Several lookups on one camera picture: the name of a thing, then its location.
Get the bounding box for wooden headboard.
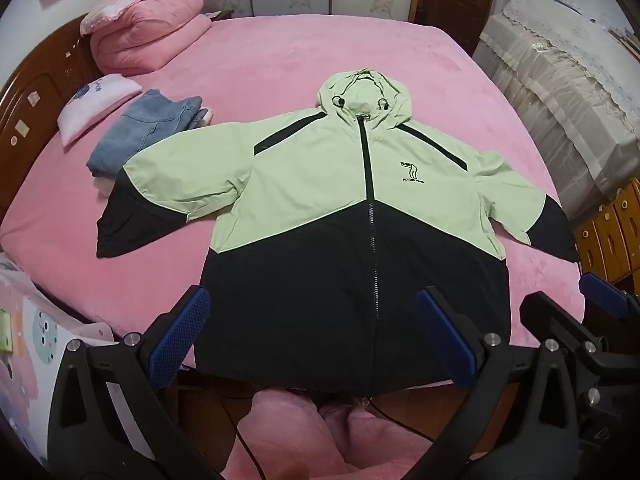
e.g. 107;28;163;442
0;12;101;216

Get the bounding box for furniture under lace cover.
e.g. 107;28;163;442
472;0;640;206

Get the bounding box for folded blue jeans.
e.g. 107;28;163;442
86;89;215;181

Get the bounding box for person's pink trousers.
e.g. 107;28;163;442
235;387;486;480

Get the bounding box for colourful printed blanket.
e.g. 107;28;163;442
0;255;113;441

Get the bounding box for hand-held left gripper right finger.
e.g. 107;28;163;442
400;286;586;480

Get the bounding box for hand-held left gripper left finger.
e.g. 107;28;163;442
47;285;221;480

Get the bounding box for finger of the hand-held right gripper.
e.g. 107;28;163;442
519;291;608;361
579;271;640;322

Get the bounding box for pink bed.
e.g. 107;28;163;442
0;14;591;411

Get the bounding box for black cable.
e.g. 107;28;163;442
212;390;266;480

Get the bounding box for green and black hooded jacket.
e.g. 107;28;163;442
95;66;581;395

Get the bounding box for wooden desk with drawers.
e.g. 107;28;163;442
574;177;640;286

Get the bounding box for folded pink quilt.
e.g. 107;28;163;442
90;0;213;75

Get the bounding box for white printed pillow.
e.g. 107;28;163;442
56;74;143;148

